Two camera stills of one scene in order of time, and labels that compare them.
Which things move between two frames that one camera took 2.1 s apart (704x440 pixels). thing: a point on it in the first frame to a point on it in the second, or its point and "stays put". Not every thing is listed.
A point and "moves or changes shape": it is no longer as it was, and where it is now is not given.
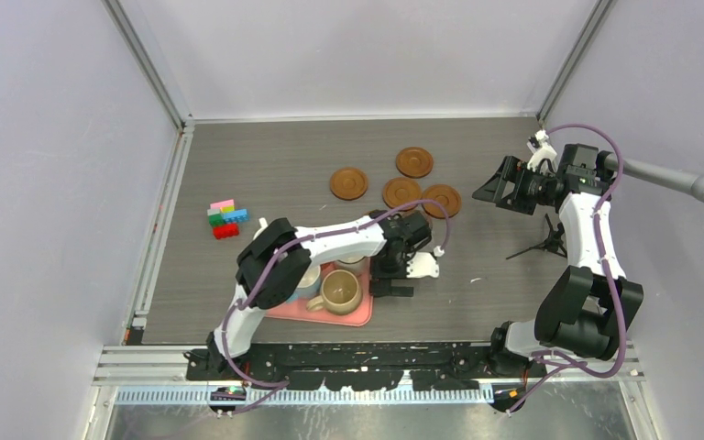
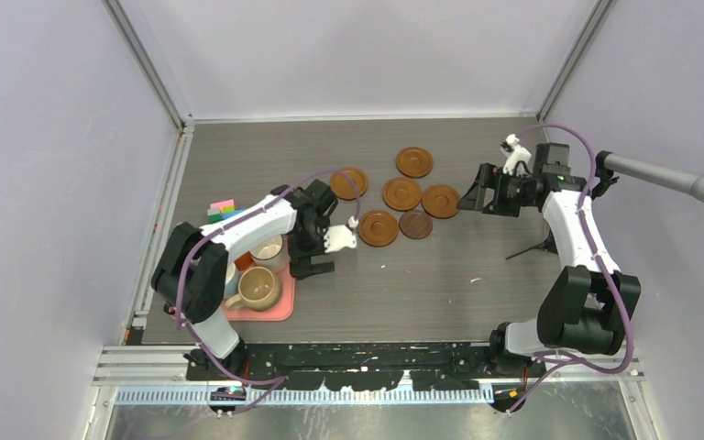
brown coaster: [401, 191] stays put
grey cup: [357, 268] moves or changes shape
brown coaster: [448, 198] stays put
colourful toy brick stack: [225, 218] stays put
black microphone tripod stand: [554, 243] stays put
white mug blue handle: [309, 286] to [231, 284]
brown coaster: [414, 162] stays put
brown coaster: [348, 183] stays put
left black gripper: [380, 281] to [302, 259]
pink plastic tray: [297, 309] moves or changes shape
